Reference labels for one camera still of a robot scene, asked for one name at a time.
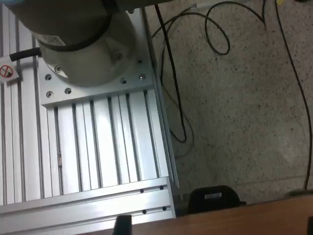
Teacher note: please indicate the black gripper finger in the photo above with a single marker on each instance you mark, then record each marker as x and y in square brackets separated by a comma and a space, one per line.
[123, 226]

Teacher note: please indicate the silver blue UR5e robot arm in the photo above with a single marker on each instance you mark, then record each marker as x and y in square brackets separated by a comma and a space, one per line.
[85, 36]

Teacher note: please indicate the aluminium profile robot stand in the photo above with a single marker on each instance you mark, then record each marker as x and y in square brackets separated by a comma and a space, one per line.
[102, 137]

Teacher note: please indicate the black box on floor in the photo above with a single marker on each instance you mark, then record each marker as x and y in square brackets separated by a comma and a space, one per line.
[212, 198]

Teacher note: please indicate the aluminium robot mounting plate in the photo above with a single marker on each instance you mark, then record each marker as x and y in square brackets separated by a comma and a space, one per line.
[97, 94]

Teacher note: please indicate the white warning label tag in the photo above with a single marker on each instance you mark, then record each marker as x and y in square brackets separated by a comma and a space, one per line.
[7, 72]

